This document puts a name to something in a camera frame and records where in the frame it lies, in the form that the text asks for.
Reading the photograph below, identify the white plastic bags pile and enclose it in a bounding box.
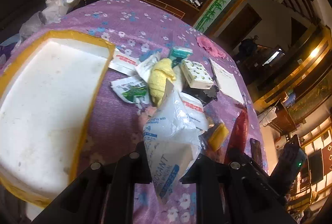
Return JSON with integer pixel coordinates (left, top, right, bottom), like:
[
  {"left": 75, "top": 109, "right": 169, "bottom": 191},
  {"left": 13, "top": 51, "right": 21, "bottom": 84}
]
[{"left": 19, "top": 0, "right": 81, "bottom": 42}]

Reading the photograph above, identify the white red text packet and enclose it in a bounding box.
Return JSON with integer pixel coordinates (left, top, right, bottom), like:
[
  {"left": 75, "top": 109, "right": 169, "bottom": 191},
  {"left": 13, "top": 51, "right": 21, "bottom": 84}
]
[
  {"left": 109, "top": 49, "right": 140, "bottom": 76},
  {"left": 179, "top": 92, "right": 209, "bottom": 131}
]

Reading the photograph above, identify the white desiccant bag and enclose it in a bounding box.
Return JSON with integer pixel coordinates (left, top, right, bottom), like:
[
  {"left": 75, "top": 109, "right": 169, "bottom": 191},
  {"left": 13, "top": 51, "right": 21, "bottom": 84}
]
[{"left": 143, "top": 90, "right": 201, "bottom": 204}]

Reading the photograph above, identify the black phone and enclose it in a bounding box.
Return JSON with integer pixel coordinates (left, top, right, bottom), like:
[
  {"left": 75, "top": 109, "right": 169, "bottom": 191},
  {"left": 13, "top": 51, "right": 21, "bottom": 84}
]
[{"left": 250, "top": 138, "right": 263, "bottom": 168}]

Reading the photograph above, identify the red snack packet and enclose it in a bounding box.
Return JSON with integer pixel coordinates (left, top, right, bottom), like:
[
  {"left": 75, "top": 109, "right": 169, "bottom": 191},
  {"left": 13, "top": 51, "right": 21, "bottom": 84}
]
[{"left": 224, "top": 108, "right": 249, "bottom": 164}]

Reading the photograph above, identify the yellow snack packet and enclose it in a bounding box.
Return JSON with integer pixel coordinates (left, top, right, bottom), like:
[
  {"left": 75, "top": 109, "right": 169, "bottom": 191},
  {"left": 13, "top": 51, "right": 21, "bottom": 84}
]
[{"left": 208, "top": 123, "right": 229, "bottom": 152}]

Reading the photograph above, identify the pink cloth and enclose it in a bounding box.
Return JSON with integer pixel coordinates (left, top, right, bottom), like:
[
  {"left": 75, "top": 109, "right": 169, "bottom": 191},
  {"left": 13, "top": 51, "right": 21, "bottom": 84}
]
[{"left": 196, "top": 35, "right": 226, "bottom": 59}]

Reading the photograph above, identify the yellow towel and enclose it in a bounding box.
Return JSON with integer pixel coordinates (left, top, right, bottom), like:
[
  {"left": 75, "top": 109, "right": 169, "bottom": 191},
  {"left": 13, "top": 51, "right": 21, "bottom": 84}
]
[{"left": 148, "top": 58, "right": 176, "bottom": 107}]

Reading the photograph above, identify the blue cloth bundle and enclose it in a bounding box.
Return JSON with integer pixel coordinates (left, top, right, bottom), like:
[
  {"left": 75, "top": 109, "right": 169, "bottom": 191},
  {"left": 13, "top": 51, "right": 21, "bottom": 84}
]
[{"left": 139, "top": 48, "right": 162, "bottom": 62}]

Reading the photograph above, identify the teal tissue pack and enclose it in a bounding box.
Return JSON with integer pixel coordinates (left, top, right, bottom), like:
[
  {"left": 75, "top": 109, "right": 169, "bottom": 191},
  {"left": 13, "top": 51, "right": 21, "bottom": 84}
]
[{"left": 168, "top": 46, "right": 193, "bottom": 60}]

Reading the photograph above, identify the white green printed packet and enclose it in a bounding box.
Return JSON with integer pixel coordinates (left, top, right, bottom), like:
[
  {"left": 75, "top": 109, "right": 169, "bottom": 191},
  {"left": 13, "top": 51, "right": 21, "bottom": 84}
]
[{"left": 110, "top": 75, "right": 150, "bottom": 105}]

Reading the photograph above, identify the white foam box yellow tape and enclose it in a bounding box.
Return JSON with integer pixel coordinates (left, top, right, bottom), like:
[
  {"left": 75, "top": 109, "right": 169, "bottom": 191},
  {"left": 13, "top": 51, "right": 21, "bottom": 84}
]
[{"left": 1, "top": 30, "right": 115, "bottom": 208}]

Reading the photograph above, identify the lemon pattern tissue pack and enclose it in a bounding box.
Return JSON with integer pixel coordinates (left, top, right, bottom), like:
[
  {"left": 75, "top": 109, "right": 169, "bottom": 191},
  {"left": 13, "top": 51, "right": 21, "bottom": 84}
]
[{"left": 180, "top": 60, "right": 214, "bottom": 90}]

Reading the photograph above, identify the purple floral tablecloth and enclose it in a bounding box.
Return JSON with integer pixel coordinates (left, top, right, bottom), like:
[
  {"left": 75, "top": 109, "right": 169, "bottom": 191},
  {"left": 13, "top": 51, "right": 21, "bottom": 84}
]
[{"left": 8, "top": 0, "right": 213, "bottom": 223}]

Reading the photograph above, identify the white paper sheet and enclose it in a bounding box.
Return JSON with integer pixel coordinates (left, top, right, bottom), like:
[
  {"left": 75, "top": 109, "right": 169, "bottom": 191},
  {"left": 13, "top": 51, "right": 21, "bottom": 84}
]
[{"left": 209, "top": 59, "right": 244, "bottom": 104}]

